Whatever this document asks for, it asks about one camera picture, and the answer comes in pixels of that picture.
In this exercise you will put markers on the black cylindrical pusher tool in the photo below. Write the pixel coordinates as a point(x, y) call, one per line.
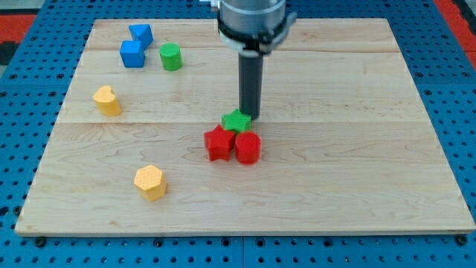
point(250, 85)

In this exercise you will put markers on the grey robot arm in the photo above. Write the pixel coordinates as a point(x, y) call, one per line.
point(254, 28)

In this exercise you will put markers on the yellow heart block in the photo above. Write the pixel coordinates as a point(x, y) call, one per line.
point(107, 101)

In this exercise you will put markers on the green star block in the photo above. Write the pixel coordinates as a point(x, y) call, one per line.
point(236, 121)

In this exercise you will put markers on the green cylinder block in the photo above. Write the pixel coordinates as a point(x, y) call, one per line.
point(170, 54)

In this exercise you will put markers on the red cylinder block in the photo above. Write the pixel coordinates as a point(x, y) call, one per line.
point(248, 147)

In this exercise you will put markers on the red star block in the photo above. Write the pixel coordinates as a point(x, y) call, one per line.
point(219, 143)

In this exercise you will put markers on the blue triangle block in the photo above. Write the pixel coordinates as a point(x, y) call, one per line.
point(142, 33)

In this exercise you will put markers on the blue cube block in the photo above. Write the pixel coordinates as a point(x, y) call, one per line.
point(132, 54)

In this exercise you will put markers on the light wooden board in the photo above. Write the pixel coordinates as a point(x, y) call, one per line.
point(347, 145)

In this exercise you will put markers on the yellow hexagon block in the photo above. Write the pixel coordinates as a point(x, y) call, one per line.
point(151, 182)

